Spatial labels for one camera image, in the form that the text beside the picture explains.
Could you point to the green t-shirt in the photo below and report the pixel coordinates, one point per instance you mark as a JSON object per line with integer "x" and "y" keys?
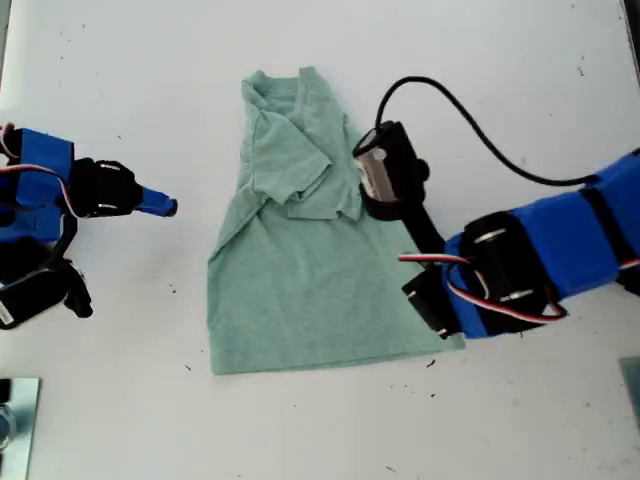
{"x": 300, "y": 300}

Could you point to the black clamp block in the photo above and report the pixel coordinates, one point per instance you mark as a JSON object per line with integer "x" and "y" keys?
{"x": 5, "y": 390}

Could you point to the black camera stalk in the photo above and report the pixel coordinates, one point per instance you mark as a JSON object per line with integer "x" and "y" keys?
{"x": 67, "y": 240}
{"x": 425, "y": 235}

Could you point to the black camera box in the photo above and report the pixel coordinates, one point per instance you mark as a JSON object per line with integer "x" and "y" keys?
{"x": 30, "y": 300}
{"x": 395, "y": 170}

